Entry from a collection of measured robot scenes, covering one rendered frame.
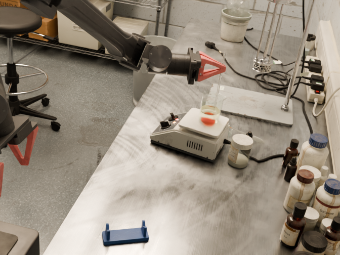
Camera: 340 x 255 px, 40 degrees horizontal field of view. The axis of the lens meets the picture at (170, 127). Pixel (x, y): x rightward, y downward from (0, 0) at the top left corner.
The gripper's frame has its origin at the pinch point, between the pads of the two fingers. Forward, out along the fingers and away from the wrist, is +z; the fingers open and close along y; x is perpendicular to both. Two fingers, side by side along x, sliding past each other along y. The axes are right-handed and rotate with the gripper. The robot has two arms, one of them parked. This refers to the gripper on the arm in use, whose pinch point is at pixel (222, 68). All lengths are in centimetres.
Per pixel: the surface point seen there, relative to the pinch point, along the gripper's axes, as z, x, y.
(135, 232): -20.5, 25.4, -35.9
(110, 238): -26, 25, -38
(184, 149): -7.1, 24.3, -2.6
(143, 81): -14, 78, 155
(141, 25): -17, 67, 229
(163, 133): -13.4, 21.6, 0.4
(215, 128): 0.6, 17.5, -1.7
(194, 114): -4.5, 17.4, 5.8
